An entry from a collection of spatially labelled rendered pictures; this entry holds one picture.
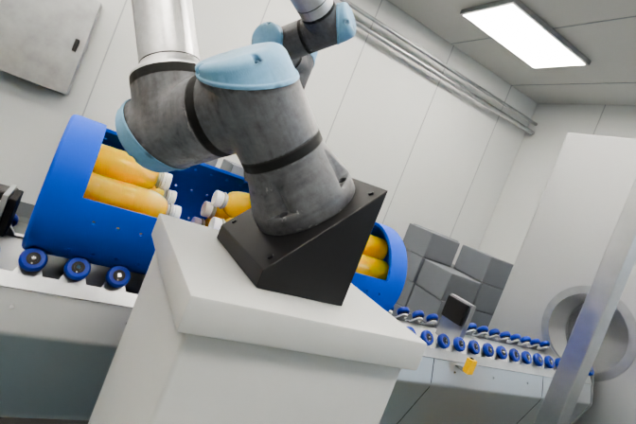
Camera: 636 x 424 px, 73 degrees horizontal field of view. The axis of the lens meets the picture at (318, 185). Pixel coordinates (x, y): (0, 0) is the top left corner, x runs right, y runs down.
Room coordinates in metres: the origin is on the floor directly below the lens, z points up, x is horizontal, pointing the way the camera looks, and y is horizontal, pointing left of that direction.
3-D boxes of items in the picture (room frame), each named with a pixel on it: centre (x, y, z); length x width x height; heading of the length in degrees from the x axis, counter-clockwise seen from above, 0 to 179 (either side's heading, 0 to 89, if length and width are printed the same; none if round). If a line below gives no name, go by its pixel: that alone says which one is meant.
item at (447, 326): (1.49, -0.61, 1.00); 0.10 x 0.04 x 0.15; 29
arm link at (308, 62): (1.05, 0.16, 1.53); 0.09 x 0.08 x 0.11; 153
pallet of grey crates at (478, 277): (4.49, -1.47, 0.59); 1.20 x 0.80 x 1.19; 28
